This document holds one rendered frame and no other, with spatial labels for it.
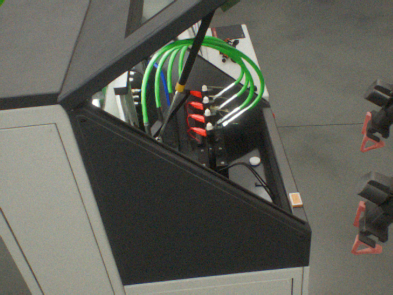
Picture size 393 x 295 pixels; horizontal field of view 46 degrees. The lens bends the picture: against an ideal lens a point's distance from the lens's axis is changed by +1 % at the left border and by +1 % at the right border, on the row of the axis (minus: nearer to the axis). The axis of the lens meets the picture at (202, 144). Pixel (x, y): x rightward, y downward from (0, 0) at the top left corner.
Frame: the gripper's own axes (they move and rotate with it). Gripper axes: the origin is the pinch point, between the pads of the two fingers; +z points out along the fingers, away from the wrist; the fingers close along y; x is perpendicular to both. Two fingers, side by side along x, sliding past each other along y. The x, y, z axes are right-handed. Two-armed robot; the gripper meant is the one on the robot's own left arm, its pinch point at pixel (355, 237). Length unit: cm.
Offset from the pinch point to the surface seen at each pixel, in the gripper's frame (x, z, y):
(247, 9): -65, 145, -382
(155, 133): -63, 20, -21
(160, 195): -52, 8, 12
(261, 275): -12.6, 31.4, 2.3
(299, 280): -0.5, 30.2, -2.1
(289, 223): -15.9, 8.2, -0.8
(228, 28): -62, 33, -126
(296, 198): -14.4, 11.2, -14.6
